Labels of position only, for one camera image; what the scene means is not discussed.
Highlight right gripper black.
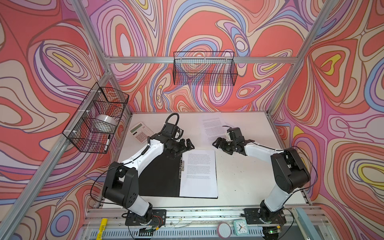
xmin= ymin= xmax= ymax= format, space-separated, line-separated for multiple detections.
xmin=211 ymin=137 xmax=236 ymax=155

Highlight printed paper sheet stack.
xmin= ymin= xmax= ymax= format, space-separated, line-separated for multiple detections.
xmin=179 ymin=150 xmax=219 ymax=199

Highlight red folder black inside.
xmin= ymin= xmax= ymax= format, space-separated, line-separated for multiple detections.
xmin=137 ymin=149 xmax=219 ymax=199

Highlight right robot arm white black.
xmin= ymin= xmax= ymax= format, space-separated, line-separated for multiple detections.
xmin=212 ymin=128 xmax=311 ymax=224

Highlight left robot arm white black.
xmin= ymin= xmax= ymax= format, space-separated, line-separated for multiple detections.
xmin=102 ymin=123 xmax=195 ymax=222

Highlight metal folder clip mechanism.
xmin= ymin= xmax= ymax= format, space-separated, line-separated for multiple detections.
xmin=179 ymin=157 xmax=185 ymax=180

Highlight pink desk calculator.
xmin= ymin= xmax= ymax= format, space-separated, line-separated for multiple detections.
xmin=130 ymin=122 xmax=154 ymax=144

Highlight white tape roll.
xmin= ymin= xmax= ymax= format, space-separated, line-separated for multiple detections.
xmin=96 ymin=114 xmax=118 ymax=126

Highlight small teal alarm clock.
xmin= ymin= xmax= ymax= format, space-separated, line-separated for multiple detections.
xmin=233 ymin=219 xmax=249 ymax=236

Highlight round pink white disc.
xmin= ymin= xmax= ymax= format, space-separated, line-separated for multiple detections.
xmin=217 ymin=223 xmax=232 ymax=240

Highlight light blue bar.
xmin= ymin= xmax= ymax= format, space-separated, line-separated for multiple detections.
xmin=292 ymin=208 xmax=322 ymax=240

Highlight yellow marker pen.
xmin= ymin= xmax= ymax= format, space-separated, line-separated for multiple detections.
xmin=96 ymin=218 xmax=108 ymax=240

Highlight black wire basket back wall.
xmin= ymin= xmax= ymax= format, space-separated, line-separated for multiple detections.
xmin=173 ymin=50 xmax=238 ymax=86

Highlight black wire basket wall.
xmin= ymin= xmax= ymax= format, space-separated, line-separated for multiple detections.
xmin=63 ymin=83 xmax=129 ymax=154
xmin=173 ymin=50 xmax=238 ymax=86

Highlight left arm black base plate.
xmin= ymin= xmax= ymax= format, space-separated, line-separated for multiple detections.
xmin=125 ymin=209 xmax=167 ymax=227

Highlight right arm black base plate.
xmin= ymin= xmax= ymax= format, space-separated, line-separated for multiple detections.
xmin=241 ymin=208 xmax=287 ymax=225

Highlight black wire basket left wall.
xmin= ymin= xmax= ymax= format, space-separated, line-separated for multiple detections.
xmin=63 ymin=83 xmax=129 ymax=154

